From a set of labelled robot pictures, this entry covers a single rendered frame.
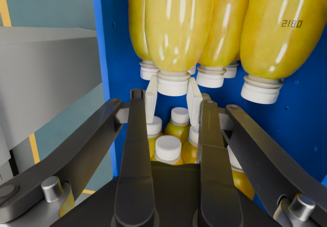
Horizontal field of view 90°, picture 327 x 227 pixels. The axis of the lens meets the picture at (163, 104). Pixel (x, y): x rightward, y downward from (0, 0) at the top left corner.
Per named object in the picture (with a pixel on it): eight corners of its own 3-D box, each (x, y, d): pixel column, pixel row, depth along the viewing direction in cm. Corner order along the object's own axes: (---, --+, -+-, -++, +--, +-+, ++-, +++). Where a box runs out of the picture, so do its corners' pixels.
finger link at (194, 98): (194, 96, 14) (203, 97, 14) (188, 76, 21) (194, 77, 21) (190, 126, 16) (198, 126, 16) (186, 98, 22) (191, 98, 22)
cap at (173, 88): (155, 80, 19) (155, 95, 19) (190, 82, 18) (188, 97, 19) (158, 72, 22) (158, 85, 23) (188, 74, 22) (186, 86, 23)
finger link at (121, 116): (142, 126, 14) (107, 124, 14) (149, 102, 18) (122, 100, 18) (142, 110, 13) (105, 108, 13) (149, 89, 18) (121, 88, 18)
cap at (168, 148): (185, 157, 24) (186, 148, 24) (160, 164, 23) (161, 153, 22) (173, 142, 28) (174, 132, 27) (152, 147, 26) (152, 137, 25)
